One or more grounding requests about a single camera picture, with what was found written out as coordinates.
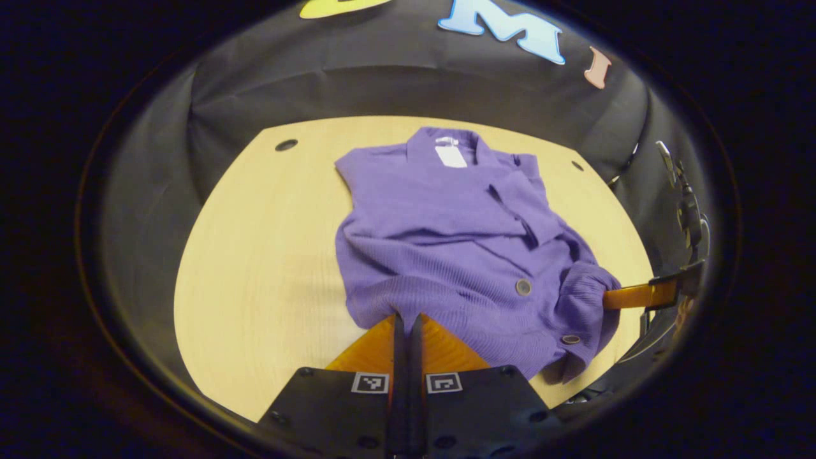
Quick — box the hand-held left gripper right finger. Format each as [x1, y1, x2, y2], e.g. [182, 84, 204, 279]
[408, 312, 553, 459]

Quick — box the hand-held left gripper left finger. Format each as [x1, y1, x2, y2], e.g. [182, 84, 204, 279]
[257, 312, 409, 459]

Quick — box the purple knit cardigan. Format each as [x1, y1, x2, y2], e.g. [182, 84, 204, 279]
[333, 126, 622, 385]

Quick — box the thin white cable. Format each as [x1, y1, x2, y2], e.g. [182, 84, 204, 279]
[608, 143, 640, 187]

